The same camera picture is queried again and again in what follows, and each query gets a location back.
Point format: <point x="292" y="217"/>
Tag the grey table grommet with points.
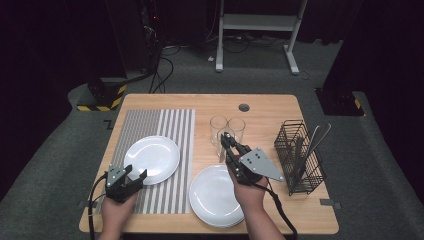
<point x="244" y="107"/>

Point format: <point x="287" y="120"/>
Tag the grey tape strip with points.
<point x="83" y="204"/>
<point x="328" y="202"/>

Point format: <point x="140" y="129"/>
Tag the dark stand base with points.
<point x="338" y="103"/>

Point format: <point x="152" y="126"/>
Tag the white metal stand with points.
<point x="260" y="22"/>

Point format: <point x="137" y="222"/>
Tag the person's right hand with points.
<point x="250" y="198"/>

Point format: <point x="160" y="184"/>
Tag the grey striped placemat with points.
<point x="173" y="126"/>

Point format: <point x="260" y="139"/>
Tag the black yellow striped base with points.
<point x="106" y="95"/>

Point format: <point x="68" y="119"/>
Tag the person's left hand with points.
<point x="116" y="211"/>

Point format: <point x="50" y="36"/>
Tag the dark equipment rack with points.
<point x="151" y="33"/>

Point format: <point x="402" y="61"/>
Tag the silver spoon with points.
<point x="323" y="132"/>

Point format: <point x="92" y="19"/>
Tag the grey metal utensil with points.
<point x="297" y="150"/>

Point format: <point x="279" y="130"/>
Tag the white plate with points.
<point x="210" y="200"/>
<point x="151" y="160"/>

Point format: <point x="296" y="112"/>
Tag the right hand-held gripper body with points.
<point x="256" y="165"/>

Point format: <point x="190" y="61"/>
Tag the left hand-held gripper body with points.
<point x="118" y="188"/>

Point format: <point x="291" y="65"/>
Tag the clear drinking glass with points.
<point x="216" y="126"/>
<point x="238" y="128"/>
<point x="220" y="154"/>

